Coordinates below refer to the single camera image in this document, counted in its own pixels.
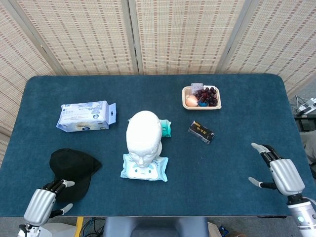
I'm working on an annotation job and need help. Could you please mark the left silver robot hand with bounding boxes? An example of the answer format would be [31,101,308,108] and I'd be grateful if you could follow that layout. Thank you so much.
[23,179,76,227]

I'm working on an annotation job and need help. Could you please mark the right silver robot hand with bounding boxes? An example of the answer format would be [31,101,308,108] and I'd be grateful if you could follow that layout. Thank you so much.
[248,142,306,197]

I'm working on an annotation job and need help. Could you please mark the black baseball cap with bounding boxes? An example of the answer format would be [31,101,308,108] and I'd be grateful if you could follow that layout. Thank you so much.
[49,148,103,202]

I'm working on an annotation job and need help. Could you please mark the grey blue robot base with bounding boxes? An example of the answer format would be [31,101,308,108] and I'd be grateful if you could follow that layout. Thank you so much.
[103,217,209,237]

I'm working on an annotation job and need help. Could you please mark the white foam mannequin head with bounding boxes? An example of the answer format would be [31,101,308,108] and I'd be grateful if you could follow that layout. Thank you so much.
[125,110,163,169]

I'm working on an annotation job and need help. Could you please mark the grey fabric bundle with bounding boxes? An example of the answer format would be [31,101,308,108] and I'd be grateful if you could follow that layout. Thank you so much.
[301,130,316,165]

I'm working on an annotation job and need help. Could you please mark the white power strip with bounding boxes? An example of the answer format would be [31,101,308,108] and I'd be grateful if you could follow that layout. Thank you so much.
[296,98,316,115]

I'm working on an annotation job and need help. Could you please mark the cardboard box on floor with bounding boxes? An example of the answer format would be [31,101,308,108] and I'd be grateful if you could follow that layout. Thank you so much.
[207,222,223,237]

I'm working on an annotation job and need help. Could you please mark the black box with gold print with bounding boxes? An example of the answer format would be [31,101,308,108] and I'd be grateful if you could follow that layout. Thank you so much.
[188,120,215,145]

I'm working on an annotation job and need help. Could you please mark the large blue white tissue pack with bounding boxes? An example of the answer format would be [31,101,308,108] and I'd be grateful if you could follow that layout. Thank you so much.
[56,100,117,133]

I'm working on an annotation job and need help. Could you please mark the purple grape bunch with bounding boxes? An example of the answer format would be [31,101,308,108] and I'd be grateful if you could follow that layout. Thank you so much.
[195,86,218,107]

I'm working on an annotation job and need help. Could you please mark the pale orange onion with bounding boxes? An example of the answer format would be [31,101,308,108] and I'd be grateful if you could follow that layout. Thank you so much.
[185,95,199,107]

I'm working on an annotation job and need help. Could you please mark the light blue cartoon wipes pack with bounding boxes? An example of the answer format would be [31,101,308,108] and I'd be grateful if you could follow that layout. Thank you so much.
[120,153,169,183]

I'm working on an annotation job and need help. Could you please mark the clear plastic small container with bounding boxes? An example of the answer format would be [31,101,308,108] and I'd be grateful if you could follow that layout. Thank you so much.
[190,82,205,94]

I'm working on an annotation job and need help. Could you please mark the beige food tray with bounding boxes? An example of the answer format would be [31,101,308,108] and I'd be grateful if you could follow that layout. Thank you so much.
[181,85,222,110]

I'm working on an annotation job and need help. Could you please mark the small green wipes pack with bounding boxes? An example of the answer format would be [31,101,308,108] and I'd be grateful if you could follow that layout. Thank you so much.
[159,118,173,138]

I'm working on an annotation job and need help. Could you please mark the bamboo folding screen panel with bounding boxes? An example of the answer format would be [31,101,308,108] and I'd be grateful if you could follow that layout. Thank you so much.
[9,0,139,76]
[218,0,316,96]
[0,0,58,158]
[128,0,245,76]

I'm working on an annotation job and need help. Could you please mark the black equipment frame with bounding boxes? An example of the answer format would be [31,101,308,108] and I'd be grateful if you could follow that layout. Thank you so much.
[294,115,316,133]

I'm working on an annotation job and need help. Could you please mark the tangled floor cables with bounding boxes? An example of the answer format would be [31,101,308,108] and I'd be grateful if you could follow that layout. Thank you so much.
[81,217,106,237]

